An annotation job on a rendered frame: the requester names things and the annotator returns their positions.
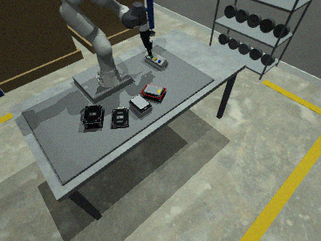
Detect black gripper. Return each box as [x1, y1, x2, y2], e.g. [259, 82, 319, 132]
[140, 29, 153, 57]

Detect white button panel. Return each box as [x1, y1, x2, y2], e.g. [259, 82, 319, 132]
[144, 51, 167, 70]

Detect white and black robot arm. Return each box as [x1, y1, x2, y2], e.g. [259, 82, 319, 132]
[59, 0, 149, 87]

